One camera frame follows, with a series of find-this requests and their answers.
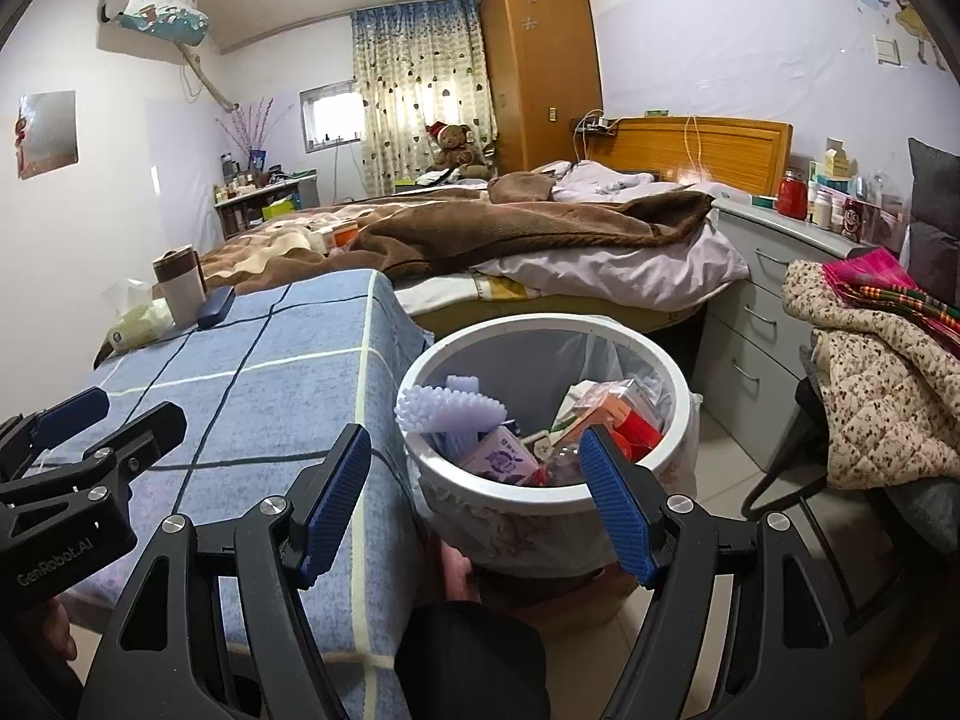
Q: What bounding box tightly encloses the grey drawer desk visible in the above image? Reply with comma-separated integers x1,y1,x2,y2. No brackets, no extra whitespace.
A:
694,195,912,488

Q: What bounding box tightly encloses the air conditioner pipe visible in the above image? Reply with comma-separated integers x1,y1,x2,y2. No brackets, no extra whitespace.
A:
176,45,239,112

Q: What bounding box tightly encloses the vase of flower branches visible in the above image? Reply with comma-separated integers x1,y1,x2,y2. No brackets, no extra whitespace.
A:
216,96,290,166

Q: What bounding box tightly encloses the orange and white box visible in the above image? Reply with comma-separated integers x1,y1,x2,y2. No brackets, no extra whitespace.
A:
311,221,362,253

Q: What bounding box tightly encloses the black chair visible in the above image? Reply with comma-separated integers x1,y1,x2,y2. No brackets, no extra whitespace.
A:
742,136,960,616

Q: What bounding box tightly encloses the pale pink duvet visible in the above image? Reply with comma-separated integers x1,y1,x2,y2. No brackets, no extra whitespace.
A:
472,161,751,297

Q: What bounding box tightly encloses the wall air conditioner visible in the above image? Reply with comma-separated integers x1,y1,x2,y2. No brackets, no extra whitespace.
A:
100,0,211,53

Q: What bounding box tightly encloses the pink box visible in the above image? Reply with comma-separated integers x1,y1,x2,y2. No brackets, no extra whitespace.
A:
589,377,661,421

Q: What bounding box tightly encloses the wooden wardrobe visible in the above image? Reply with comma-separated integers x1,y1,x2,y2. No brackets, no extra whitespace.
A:
480,0,605,175

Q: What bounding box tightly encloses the blue checked tablecloth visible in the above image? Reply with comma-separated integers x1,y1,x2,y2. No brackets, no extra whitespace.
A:
45,268,436,720

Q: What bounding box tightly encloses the small window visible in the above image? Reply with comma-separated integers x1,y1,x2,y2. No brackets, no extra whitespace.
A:
300,79,365,155

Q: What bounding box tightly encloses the green tissue pack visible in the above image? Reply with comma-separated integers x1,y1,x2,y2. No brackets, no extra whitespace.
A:
94,277,177,361

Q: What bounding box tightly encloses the purple printed box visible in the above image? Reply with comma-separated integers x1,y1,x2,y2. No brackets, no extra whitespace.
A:
457,426,550,487

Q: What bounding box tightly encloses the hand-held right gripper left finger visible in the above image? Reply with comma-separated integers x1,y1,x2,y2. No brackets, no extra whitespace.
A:
90,424,374,720

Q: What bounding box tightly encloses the cluttered side shelf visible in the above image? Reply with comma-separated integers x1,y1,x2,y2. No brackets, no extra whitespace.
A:
212,169,320,241

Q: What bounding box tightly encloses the red jar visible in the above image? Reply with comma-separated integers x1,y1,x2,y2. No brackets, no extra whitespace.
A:
776,169,809,218

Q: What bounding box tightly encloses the brown teddy bear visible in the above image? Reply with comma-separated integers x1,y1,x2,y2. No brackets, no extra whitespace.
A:
424,120,492,179

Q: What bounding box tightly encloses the pink striped cloth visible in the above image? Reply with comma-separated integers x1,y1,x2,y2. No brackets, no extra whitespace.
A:
821,247,960,357

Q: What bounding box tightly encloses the white trash bin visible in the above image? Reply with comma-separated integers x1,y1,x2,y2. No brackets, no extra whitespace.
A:
395,315,702,578

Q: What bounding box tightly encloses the wooden headboard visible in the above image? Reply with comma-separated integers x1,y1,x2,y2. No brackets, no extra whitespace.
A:
585,116,794,200

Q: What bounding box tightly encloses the floral quilted jacket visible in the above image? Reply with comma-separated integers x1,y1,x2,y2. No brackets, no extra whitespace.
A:
782,259,960,492

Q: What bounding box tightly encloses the person's left hand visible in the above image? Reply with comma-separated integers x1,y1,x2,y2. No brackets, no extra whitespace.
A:
26,596,80,661

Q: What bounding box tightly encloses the patterned curtain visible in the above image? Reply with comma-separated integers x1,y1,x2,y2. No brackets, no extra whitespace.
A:
351,0,497,196

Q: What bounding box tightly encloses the bed with brown blanket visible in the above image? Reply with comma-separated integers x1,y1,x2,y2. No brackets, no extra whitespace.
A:
187,171,717,286

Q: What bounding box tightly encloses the crushed clear plastic bottle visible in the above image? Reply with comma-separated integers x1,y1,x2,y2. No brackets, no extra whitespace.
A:
536,441,593,487

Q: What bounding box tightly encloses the charging cable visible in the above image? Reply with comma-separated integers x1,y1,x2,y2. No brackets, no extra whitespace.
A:
686,116,710,181

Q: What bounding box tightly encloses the reflective wall panel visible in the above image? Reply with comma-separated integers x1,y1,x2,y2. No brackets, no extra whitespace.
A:
15,90,80,181

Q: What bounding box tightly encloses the white cup with brown band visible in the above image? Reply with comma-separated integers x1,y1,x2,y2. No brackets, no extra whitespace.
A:
152,245,207,323

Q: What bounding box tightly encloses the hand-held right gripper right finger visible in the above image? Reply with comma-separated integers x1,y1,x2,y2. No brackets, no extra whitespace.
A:
579,424,875,720

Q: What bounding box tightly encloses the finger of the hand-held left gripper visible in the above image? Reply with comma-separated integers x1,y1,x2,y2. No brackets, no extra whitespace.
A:
0,401,188,509
0,388,111,481

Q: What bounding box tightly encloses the white and green carton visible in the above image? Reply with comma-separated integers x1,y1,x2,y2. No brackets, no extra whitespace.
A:
823,139,856,181

